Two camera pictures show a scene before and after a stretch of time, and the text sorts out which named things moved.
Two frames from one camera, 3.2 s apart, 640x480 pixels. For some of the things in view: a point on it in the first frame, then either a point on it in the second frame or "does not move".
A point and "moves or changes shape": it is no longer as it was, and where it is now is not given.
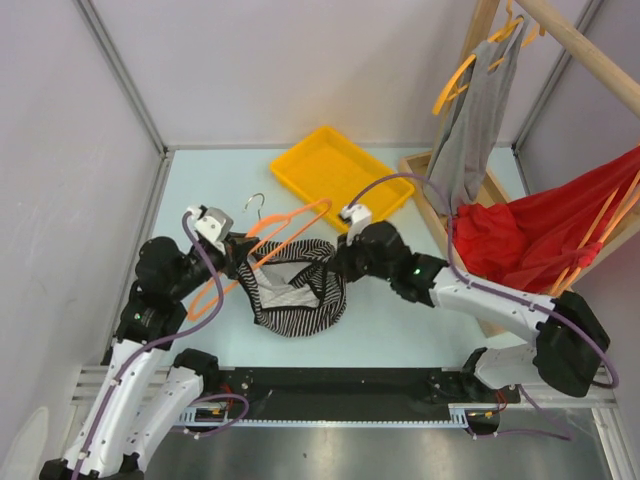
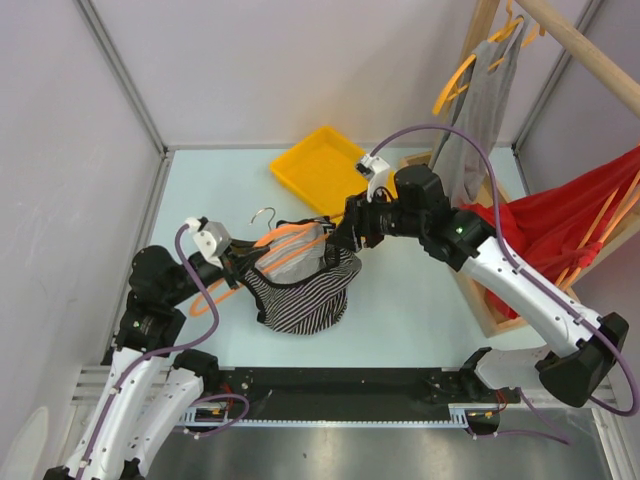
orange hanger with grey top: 450,88 does not move
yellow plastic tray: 329,168 does not move
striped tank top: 292,289 moves or changes shape
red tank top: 529,243 does not move
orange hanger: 217,284 → 282,233
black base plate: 352,394 does not move
